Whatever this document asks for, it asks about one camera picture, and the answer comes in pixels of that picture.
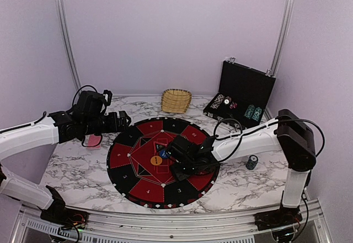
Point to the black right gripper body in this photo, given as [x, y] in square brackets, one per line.
[188, 170]

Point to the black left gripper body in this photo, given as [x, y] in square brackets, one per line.
[112, 127]

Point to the blue small blind button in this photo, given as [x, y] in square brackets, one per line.
[164, 154]

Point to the orange big blind button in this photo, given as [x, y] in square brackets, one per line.
[156, 160]

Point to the black triangular all-in marker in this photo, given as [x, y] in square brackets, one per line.
[159, 147]

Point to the green blue chip stack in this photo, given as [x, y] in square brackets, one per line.
[252, 162]

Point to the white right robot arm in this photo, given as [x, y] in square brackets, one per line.
[285, 133]

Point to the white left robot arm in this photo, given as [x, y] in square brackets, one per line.
[87, 116]

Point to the red playing card deck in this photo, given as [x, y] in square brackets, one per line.
[94, 142]

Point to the round red black poker mat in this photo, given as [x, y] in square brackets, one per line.
[132, 174]

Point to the woven bamboo tray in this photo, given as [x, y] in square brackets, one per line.
[175, 101]

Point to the blue white chips in case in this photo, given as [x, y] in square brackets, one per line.
[218, 100]

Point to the red dice in case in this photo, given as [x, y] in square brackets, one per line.
[233, 105]

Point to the green chips in case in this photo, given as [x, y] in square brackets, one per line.
[253, 113]

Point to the black poker chip case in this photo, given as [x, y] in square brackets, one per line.
[245, 86]

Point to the left aluminium frame post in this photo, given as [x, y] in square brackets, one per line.
[67, 43]

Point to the aluminium frame post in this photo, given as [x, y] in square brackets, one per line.
[285, 25]
[67, 43]

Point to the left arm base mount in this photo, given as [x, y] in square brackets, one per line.
[69, 220]

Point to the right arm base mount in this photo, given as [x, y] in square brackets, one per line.
[277, 221]

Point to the aluminium front rail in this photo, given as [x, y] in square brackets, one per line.
[233, 226]

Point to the right aluminium frame post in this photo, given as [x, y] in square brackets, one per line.
[285, 25]

